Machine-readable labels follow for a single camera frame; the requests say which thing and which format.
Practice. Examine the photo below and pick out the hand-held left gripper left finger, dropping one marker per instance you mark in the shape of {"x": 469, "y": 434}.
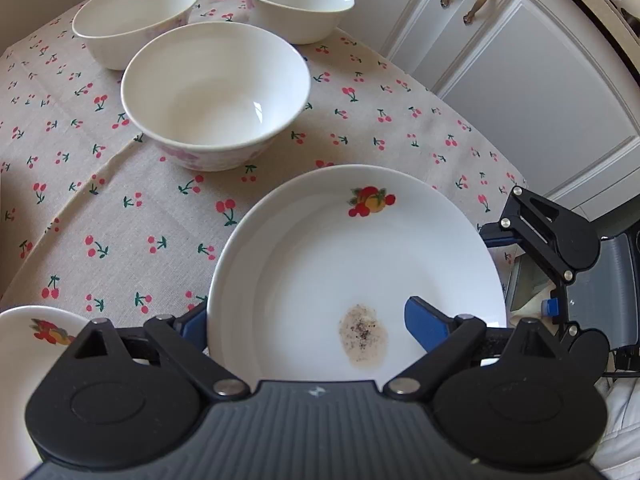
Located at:
{"x": 194, "y": 325}

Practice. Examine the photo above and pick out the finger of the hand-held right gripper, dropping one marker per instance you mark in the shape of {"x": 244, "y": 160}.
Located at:
{"x": 505, "y": 235}
{"x": 553, "y": 307}

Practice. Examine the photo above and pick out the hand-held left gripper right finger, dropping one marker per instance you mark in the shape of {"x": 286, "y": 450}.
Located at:
{"x": 425, "y": 322}

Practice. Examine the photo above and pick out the white plate with burnt stain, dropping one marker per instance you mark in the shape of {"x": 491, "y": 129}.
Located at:
{"x": 325, "y": 260}

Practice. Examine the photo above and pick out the cherry print tablecloth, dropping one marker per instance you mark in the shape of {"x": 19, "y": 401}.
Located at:
{"x": 125, "y": 240}

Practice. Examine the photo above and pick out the white cloth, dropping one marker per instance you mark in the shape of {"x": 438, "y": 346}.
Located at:
{"x": 620, "y": 415}

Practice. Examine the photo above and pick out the white cabinet door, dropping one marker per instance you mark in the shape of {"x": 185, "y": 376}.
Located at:
{"x": 540, "y": 90}
{"x": 415, "y": 25}

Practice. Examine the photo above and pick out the white fruit print plate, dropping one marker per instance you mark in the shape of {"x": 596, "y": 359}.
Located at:
{"x": 15, "y": 360}

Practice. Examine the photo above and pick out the large white floral bowl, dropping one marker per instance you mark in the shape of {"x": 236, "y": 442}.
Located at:
{"x": 210, "y": 85}

